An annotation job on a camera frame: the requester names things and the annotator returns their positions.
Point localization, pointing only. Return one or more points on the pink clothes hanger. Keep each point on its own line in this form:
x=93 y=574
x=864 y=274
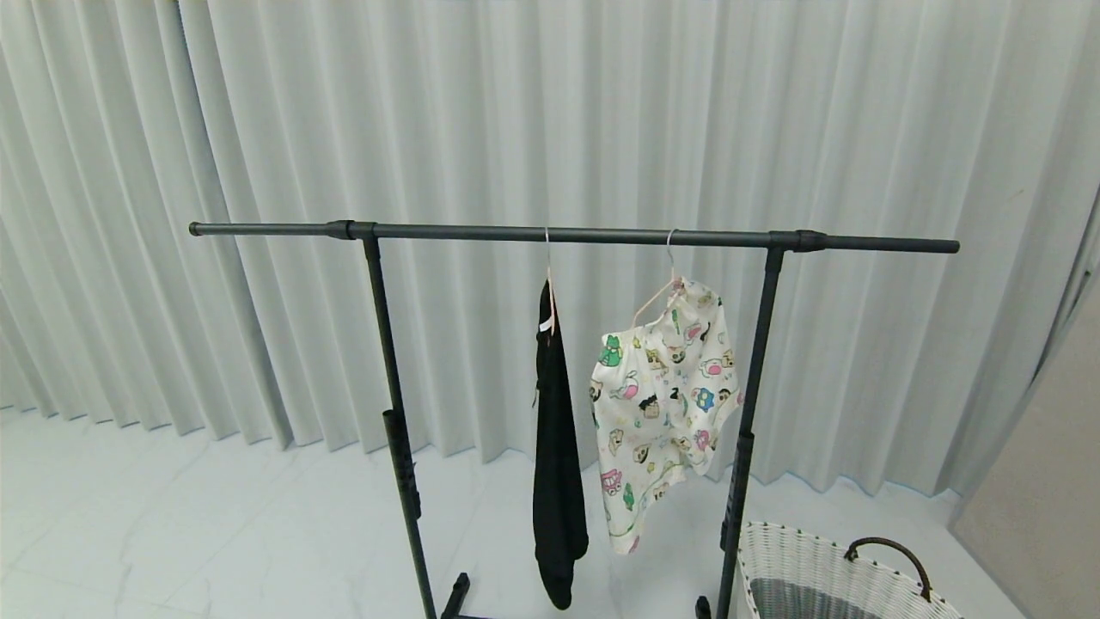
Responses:
x=666 y=279
x=548 y=292

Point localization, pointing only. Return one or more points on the cream printed garment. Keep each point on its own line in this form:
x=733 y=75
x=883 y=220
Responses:
x=662 y=413

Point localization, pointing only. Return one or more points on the black garment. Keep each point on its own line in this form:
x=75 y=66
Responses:
x=557 y=464

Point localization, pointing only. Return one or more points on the black clothes rack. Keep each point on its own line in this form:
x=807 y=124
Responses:
x=481 y=232

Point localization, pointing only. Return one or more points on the white laundry basket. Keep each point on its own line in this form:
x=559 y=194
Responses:
x=808 y=567

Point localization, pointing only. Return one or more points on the white curtain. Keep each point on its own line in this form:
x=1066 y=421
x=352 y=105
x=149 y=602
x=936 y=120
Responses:
x=550 y=112

